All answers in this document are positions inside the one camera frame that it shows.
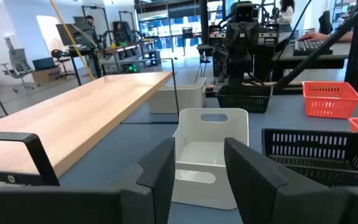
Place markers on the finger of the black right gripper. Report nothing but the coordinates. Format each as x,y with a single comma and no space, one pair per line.
254,33
232,33

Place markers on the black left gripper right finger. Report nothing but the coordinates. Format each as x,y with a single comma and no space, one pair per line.
259,193

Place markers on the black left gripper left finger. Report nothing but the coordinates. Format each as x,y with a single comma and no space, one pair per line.
162,174

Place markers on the white plastic bin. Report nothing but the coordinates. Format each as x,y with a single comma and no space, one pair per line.
204,186
188,96

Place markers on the black slotted plastic basket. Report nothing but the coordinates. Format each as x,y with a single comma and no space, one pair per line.
306,149
244,99

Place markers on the person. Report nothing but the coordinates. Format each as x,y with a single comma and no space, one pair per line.
286,14
91,26

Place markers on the black keyboard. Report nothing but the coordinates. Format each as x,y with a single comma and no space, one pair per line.
311,47

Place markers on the person's hand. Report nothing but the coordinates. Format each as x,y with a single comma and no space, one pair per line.
314,36

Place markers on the black office chair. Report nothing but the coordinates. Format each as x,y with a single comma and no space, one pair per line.
325,23

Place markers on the grey desk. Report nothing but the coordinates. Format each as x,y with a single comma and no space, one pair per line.
337,57

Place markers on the black robot rig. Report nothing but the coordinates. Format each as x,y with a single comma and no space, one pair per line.
95,18
126,29

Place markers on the dark monitor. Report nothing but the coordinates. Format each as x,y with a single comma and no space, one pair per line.
73,35

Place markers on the low wooden cabinet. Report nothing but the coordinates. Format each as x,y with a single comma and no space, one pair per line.
47,76

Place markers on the black stool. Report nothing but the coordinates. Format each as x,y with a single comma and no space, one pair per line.
59,56

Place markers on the blue laptop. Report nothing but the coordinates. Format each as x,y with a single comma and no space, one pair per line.
43,63

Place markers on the white office chair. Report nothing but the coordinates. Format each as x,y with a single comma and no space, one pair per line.
19,63

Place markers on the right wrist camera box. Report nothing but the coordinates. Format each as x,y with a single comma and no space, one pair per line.
244,12

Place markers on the wooden shelf with black frame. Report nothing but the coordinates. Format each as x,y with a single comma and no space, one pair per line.
73,115

